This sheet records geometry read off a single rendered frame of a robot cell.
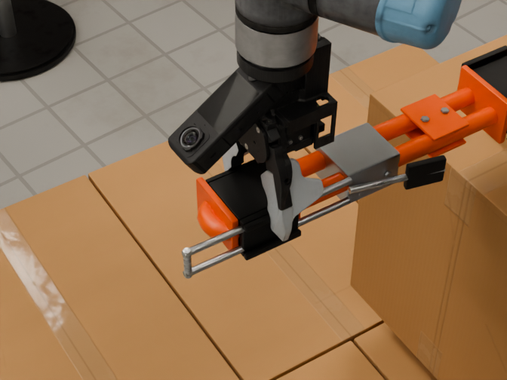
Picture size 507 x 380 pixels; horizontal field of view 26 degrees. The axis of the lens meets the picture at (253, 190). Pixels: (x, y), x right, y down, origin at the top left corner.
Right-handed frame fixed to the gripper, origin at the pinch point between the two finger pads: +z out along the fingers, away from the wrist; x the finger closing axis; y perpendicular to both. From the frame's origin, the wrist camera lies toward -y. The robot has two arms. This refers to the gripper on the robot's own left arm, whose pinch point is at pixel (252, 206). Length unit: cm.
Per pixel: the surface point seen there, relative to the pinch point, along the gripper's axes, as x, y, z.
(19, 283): 60, -10, 67
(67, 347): 42, -9, 67
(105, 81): 164, 54, 122
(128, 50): 173, 66, 122
